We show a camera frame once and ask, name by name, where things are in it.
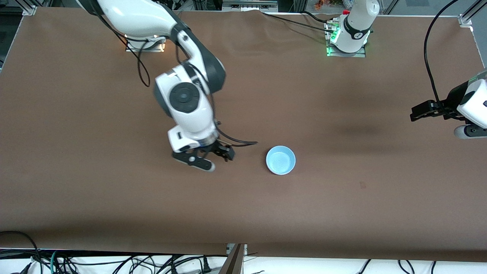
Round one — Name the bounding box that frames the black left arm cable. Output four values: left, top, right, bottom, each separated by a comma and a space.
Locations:
424, 0, 468, 119

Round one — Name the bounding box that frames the black cable across table cover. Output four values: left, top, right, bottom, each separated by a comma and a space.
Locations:
261, 11, 336, 32

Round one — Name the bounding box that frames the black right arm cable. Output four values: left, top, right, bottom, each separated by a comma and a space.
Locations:
97, 11, 259, 147

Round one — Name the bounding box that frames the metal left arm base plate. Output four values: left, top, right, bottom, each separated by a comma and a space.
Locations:
326, 21, 367, 58

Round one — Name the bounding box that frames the grey power strip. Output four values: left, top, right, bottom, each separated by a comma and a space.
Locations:
222, 0, 279, 12

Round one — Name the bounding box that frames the blue bowl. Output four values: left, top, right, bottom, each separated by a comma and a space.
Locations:
266, 145, 296, 175

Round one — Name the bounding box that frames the aluminium profile post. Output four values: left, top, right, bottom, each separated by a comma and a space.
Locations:
218, 244, 248, 274

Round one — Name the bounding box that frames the aluminium frame corner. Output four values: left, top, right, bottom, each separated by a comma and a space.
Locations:
458, 0, 487, 28

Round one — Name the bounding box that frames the brown table cover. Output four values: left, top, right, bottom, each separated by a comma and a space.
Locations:
0, 8, 487, 263

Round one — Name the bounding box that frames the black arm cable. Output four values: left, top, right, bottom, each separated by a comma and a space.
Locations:
424, 0, 468, 119
97, 11, 259, 147

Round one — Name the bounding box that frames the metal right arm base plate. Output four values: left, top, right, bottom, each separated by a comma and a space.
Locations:
125, 35, 166, 53

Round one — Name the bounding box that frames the thick black floor cable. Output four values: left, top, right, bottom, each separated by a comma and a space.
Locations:
0, 230, 40, 267

